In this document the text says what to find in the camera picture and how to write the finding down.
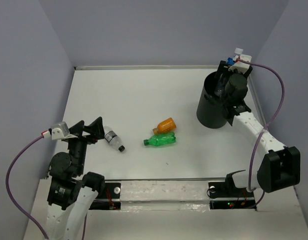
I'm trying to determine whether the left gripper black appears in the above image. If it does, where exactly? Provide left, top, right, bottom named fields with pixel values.
left=66, top=115, right=105, bottom=174

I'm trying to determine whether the clear bottle black cap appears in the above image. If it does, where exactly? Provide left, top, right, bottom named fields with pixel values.
left=104, top=126, right=125, bottom=153

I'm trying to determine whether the green plastic bottle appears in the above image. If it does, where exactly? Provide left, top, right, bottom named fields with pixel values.
left=143, top=132, right=176, bottom=147

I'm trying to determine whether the orange plastic bottle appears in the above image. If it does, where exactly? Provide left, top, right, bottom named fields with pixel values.
left=152, top=117, right=177, bottom=135

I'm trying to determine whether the clear bottle blue label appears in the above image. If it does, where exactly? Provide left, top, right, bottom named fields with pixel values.
left=214, top=47, right=244, bottom=97

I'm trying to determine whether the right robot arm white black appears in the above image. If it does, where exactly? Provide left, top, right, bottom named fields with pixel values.
left=215, top=54, right=301, bottom=196

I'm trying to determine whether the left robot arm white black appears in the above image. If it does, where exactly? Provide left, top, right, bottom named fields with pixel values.
left=45, top=117, right=105, bottom=240

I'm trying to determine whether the black plastic bin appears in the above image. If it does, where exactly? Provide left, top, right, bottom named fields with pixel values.
left=196, top=72, right=227, bottom=129

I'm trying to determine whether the white foam front board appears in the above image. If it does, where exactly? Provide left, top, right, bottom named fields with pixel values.
left=120, top=180, right=210, bottom=212

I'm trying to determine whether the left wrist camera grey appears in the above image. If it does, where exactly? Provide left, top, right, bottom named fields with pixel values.
left=41, top=121, right=70, bottom=140

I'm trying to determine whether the aluminium table edge rail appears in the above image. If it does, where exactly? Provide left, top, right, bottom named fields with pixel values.
left=74, top=65, right=218, bottom=71

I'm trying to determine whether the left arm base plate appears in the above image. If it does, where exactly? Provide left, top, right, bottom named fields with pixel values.
left=89, top=181, right=121, bottom=211

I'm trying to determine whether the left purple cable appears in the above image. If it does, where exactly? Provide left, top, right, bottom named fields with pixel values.
left=5, top=132, right=88, bottom=240

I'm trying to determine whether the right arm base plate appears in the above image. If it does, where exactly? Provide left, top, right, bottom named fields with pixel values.
left=206, top=181, right=256, bottom=210

